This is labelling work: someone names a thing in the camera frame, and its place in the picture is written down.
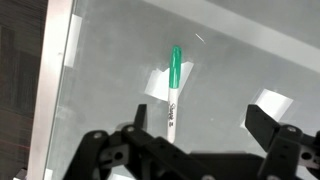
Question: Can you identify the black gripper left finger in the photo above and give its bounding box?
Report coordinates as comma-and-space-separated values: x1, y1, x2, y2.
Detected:
63, 104, 200, 180

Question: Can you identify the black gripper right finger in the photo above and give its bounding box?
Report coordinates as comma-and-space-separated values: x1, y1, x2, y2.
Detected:
245, 104, 320, 180

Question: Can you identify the green capped white marker pen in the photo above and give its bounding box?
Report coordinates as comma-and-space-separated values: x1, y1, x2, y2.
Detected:
167, 45, 182, 143

